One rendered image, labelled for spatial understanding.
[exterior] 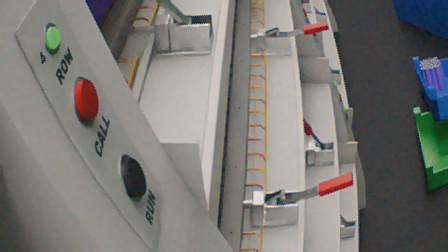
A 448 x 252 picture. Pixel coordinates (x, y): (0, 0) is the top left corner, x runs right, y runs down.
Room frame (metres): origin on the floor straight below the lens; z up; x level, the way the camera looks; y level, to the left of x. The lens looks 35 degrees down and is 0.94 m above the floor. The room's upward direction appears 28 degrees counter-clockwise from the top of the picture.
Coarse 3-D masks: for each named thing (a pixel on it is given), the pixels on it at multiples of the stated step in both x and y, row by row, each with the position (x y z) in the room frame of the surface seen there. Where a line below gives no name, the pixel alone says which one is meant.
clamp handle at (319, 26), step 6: (312, 24) 0.64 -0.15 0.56; (318, 24) 0.64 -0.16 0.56; (324, 24) 0.63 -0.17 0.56; (276, 30) 0.65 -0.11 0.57; (294, 30) 0.65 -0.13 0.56; (300, 30) 0.64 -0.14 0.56; (306, 30) 0.64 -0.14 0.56; (312, 30) 0.63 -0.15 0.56; (318, 30) 0.63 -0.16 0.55; (324, 30) 0.63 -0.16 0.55; (276, 36) 0.65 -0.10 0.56; (282, 36) 0.65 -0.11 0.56; (288, 36) 0.65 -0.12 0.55
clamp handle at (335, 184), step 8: (344, 176) 0.39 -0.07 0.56; (352, 176) 0.38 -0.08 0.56; (320, 184) 0.40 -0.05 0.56; (328, 184) 0.39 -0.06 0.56; (336, 184) 0.38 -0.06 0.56; (344, 184) 0.38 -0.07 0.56; (352, 184) 0.38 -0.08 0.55; (304, 192) 0.40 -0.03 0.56; (312, 192) 0.39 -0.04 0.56; (320, 192) 0.39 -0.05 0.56; (328, 192) 0.39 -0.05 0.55; (280, 200) 0.40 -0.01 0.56; (288, 200) 0.40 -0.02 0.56; (296, 200) 0.40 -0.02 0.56
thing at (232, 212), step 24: (240, 0) 0.76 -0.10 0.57; (240, 24) 0.69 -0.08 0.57; (264, 24) 0.71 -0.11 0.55; (240, 48) 0.64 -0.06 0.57; (240, 72) 0.59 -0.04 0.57; (264, 72) 0.60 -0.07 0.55; (240, 96) 0.55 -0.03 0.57; (240, 120) 0.52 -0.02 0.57; (264, 120) 0.53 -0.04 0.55; (240, 144) 0.49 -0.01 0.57; (264, 144) 0.50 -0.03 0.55; (240, 168) 0.46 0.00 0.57; (264, 168) 0.46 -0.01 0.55; (240, 192) 0.43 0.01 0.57; (240, 216) 0.40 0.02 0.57; (240, 240) 0.37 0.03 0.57
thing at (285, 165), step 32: (256, 0) 0.80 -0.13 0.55; (288, 0) 0.79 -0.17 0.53; (256, 32) 0.71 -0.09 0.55; (288, 64) 0.62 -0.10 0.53; (256, 96) 0.58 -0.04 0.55; (288, 96) 0.57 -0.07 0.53; (256, 128) 0.53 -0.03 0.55; (288, 128) 0.52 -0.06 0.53; (224, 160) 0.50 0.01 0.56; (256, 160) 0.49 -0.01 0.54; (288, 160) 0.48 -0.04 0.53
